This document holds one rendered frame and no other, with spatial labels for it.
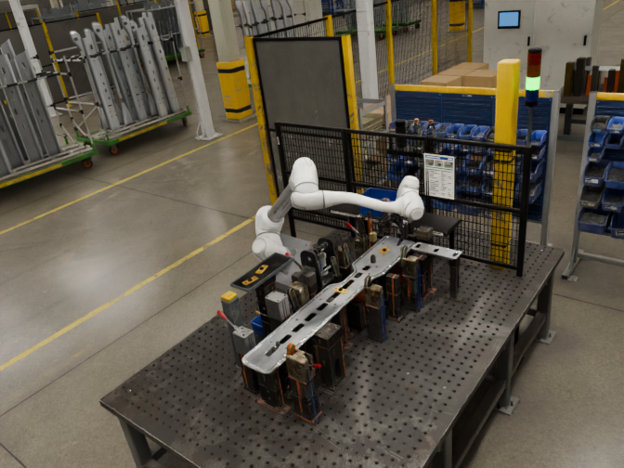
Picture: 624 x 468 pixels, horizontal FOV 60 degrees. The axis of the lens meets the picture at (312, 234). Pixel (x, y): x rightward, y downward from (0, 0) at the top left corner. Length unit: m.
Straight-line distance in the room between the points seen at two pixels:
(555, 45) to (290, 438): 7.76
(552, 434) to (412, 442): 1.28
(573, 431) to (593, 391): 0.39
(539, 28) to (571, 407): 6.64
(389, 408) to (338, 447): 0.32
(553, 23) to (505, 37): 0.73
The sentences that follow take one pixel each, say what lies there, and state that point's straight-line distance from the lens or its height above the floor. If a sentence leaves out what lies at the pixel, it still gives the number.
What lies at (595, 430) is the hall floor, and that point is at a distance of 3.74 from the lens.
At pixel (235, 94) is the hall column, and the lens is 10.56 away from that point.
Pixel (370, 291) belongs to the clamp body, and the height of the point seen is 1.03.
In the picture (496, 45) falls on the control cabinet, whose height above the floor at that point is 1.03.
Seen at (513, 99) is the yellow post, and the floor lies 1.80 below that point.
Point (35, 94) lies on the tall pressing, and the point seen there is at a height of 1.25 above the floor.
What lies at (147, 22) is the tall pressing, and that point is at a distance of 10.76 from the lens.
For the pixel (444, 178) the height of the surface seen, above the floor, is 1.29.
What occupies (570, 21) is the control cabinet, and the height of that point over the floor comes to 1.36.
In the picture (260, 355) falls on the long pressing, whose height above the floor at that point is 1.00.
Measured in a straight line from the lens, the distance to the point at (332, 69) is 5.16.
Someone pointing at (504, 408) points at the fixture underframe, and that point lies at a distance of 3.73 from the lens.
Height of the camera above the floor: 2.63
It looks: 27 degrees down
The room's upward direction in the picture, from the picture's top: 7 degrees counter-clockwise
